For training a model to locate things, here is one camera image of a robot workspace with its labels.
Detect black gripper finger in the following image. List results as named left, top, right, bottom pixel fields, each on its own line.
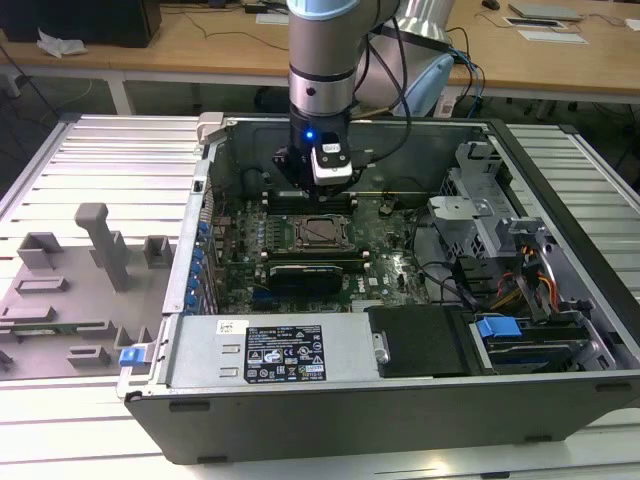
left=272, top=144, right=327, bottom=216

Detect metal socket cover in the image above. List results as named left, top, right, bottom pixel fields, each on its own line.
left=294, top=215, right=357, bottom=249

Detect silver CPU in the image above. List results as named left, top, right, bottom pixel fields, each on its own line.
left=304, top=218, right=339, bottom=244

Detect black RAM slot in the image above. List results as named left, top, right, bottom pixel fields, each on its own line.
left=262, top=258, right=371, bottom=274
left=263, top=201, right=357, bottom=216
left=263, top=190, right=357, bottom=204
left=262, top=249, right=370, bottom=262

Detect CPU socket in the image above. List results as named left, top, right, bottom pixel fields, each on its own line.
left=291, top=214, right=360, bottom=252

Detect grey case corner latch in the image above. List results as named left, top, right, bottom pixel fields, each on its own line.
left=196, top=112, right=225, bottom=147

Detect wooden desk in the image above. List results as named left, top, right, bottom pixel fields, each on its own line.
left=0, top=0, right=640, bottom=117

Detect green motherboard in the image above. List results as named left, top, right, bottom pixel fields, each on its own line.
left=214, top=192, right=431, bottom=316

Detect pale blue teach pendant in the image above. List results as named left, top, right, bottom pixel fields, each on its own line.
left=394, top=52, right=456, bottom=117

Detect silver metal drive cage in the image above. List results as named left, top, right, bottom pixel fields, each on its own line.
left=428, top=141, right=546, bottom=259

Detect silver power supply with label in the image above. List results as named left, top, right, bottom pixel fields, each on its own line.
left=164, top=314, right=382, bottom=389

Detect black plastic shroud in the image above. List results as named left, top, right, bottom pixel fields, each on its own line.
left=366, top=304, right=474, bottom=379

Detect white framed flat tray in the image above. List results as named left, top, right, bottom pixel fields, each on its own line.
left=502, top=16, right=569, bottom=30

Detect black box on desk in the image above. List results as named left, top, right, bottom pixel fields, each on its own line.
left=0, top=0, right=164, bottom=49

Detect hard disk in blue carrier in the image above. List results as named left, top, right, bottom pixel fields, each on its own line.
left=476, top=316, right=589, bottom=371

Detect grey parts rack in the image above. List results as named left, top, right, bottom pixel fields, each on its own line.
left=0, top=202, right=174, bottom=381

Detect black PC case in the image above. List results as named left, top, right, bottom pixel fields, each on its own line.
left=115, top=112, right=640, bottom=466

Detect white crumpled paper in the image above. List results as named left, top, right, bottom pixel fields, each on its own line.
left=37, top=27, right=89, bottom=57

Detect grey flat laptop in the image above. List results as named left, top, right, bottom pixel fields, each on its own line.
left=508, top=2, right=585, bottom=22

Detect green RAM stick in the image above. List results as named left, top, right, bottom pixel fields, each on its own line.
left=12, top=323, right=79, bottom=335

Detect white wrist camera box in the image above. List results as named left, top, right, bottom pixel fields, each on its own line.
left=310, top=132, right=355, bottom=186

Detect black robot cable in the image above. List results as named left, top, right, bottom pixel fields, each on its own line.
left=349, top=17, right=414, bottom=172

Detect black wires in case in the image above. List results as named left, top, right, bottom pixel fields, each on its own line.
left=414, top=259, right=481, bottom=306

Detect blue cable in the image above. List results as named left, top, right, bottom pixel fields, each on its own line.
left=449, top=47, right=487, bottom=119

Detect silver power supply handle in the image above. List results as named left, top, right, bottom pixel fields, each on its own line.
left=372, top=330, right=391, bottom=364

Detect orange and yellow wires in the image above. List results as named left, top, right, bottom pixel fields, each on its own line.
left=492, top=244, right=559, bottom=311

